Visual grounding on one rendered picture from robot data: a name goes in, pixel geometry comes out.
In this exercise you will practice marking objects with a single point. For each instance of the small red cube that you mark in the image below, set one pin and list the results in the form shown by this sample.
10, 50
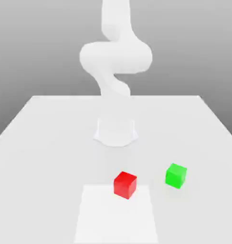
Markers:
125, 185

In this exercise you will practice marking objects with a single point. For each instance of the small green cube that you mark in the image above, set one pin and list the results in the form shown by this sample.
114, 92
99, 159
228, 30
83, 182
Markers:
175, 176

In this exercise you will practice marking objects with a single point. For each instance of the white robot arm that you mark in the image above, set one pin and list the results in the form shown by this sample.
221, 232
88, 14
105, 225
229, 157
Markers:
116, 57

